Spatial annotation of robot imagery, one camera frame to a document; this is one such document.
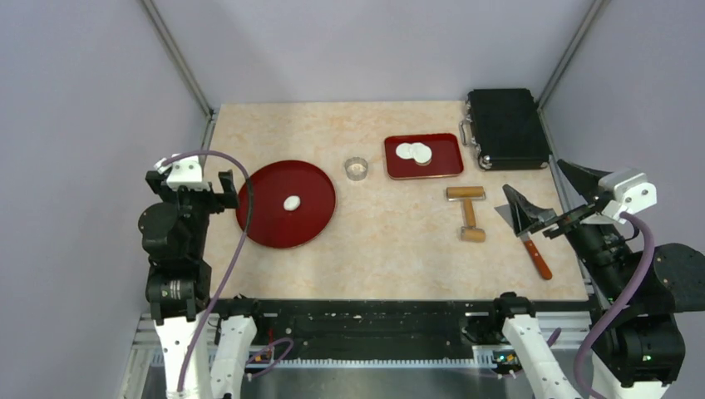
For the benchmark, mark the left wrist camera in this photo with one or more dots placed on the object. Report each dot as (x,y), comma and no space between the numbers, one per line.
(186,172)

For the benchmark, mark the black case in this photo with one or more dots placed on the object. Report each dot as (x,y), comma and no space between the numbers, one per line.
(503,128)

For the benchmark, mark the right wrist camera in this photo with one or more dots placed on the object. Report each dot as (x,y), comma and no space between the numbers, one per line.
(625,191)

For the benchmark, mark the wooden roller tool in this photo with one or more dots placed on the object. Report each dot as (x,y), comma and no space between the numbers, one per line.
(469,231)

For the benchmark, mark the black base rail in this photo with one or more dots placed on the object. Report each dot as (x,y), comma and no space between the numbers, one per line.
(406,331)

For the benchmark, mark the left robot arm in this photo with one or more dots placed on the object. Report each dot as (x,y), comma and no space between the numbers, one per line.
(178,286)

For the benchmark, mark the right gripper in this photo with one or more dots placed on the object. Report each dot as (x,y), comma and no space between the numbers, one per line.
(525,214)

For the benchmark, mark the round red tray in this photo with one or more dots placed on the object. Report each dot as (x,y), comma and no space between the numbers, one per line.
(261,204)

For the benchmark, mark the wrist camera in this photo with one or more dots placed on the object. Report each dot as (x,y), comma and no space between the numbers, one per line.
(186,172)
(625,191)

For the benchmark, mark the rectangular red tray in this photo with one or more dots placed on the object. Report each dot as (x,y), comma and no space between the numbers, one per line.
(446,157)

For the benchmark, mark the white dough ball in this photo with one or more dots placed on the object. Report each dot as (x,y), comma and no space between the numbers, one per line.
(292,203)

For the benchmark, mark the metal ring cutter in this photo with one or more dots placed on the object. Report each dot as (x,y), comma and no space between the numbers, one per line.
(356,168)

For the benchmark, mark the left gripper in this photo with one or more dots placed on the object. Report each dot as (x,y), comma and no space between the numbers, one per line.
(218,204)

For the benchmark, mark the left white wrapper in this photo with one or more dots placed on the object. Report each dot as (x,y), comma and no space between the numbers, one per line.
(405,151)

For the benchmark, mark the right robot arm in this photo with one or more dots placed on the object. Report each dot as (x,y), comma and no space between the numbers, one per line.
(633,348)

